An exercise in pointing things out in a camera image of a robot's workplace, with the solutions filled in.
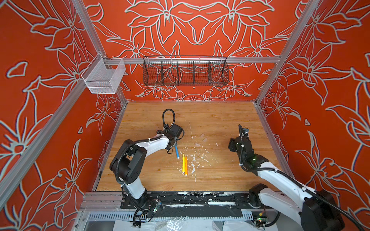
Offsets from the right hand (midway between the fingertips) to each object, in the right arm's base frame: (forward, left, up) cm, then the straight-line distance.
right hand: (233, 138), depth 85 cm
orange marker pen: (-13, +29, -10) cm, 33 cm away
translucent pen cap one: (+9, +18, -10) cm, 22 cm away
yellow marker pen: (-11, +31, -10) cm, 34 cm away
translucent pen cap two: (+6, +16, -11) cm, 20 cm away
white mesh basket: (+37, +82, +21) cm, 93 cm away
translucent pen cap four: (+2, +21, -11) cm, 23 cm away
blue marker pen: (-4, +35, -10) cm, 36 cm away
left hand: (+3, +40, -8) cm, 41 cm away
